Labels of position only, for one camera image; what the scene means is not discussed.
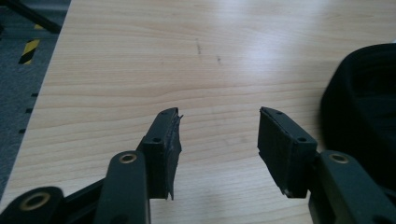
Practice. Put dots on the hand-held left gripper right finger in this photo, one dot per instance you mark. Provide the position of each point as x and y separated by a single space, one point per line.
281 149

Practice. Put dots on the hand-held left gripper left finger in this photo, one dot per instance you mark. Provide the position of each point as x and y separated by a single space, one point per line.
160 155

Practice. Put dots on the yellow black striped floor tape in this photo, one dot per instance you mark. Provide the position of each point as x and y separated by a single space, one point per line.
29 51

